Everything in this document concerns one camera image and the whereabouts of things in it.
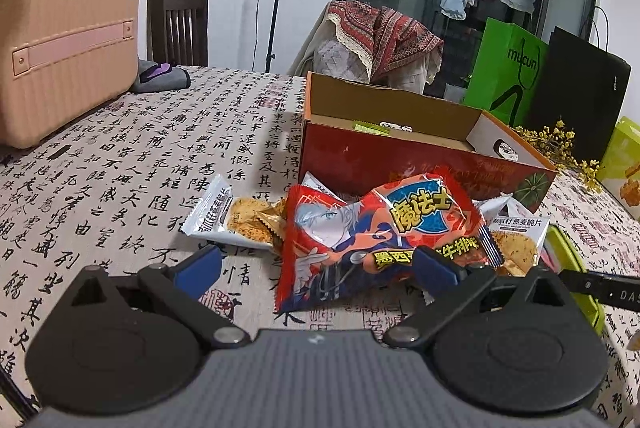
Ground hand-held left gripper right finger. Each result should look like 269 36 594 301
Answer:
382 245 567 352

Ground chair with patterned blanket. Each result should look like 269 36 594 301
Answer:
287 15 442 99

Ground orange cardboard box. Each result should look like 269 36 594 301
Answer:
299 71 559 215

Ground dark wooden chair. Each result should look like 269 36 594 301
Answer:
146 0 210 68

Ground grey pouch with purple strap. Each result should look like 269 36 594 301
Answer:
133 59 192 94

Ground yellow dried flowers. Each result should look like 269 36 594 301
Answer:
512 120 604 194

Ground red snack packet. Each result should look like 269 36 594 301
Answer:
274 169 490 315

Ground green plastic container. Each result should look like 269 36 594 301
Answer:
544 225 604 337

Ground green paper bag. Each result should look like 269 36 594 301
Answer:
462 17 552 129

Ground yellow-green carton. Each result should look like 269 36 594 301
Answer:
595 116 640 215

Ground pink suitcase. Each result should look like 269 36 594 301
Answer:
0 0 141 150

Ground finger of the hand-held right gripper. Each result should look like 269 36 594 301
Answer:
555 269 609 305

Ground white cracker packet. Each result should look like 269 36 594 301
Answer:
475 193 552 278
300 170 347 202
182 174 287 254

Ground red patterned cloth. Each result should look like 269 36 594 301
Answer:
322 0 445 85

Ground black paper bag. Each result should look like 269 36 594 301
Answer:
527 5 632 150

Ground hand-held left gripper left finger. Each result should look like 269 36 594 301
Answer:
67 244 252 352

